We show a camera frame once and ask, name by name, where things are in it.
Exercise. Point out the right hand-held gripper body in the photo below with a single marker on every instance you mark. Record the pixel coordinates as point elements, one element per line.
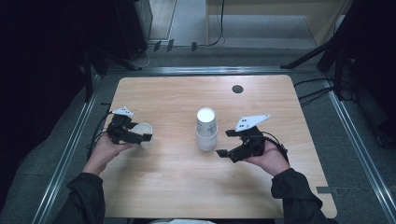
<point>249,146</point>

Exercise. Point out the stack of white paper cups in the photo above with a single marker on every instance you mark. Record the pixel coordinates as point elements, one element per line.
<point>206,137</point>

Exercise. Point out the black tripod stand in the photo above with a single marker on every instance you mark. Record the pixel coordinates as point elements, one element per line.
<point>308,56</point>

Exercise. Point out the light wooden furniture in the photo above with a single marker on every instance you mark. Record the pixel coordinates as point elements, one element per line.
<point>323,18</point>

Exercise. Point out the black round table grommet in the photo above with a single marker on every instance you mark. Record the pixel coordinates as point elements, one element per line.
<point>237,89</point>

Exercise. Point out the single white paper cup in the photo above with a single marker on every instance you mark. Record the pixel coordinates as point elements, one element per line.
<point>144,129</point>

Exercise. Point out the metal floor rail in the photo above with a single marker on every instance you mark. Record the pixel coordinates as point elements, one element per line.
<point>211,70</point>
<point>71,146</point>
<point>358,143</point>

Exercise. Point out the person's left hand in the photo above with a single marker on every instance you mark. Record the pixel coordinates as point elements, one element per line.
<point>101,155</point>

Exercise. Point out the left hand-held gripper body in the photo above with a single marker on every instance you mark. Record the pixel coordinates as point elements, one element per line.
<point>120,130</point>

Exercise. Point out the person's right hand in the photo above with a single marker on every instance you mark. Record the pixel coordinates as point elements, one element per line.
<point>271,160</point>

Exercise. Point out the black cabinet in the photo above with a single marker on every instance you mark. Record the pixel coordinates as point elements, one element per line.
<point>132,28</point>

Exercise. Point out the grey tape patch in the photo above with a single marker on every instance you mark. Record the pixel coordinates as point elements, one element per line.
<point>323,189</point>

